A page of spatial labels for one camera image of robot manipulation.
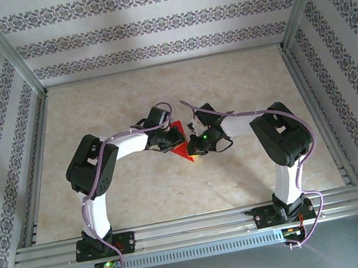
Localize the red paper sheet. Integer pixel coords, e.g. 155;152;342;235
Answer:
165;117;203;168

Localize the circuit board with yellow connector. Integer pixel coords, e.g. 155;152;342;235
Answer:
281;224;305;239

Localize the circuit board with green light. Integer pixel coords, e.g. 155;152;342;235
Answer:
93;258;123;268

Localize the thin aluminium rail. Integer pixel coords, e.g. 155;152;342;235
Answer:
41;39;286;93

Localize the long aluminium mounting rail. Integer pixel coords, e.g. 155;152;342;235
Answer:
10;187;358;268

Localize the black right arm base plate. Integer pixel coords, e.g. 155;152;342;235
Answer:
252;196;318;231

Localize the grey slotted cable duct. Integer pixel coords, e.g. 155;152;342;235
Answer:
63;229;286;268

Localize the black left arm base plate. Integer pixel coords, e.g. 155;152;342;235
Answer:
72;230;139;264

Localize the aluminium side rail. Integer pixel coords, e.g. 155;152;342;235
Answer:
279;36;358;196
0;89;75;249

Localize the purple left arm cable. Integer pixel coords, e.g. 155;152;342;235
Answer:
64;99;200;268

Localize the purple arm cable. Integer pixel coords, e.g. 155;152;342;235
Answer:
179;79;334;265
64;99;200;268

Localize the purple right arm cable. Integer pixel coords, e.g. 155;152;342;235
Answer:
179;79;334;265

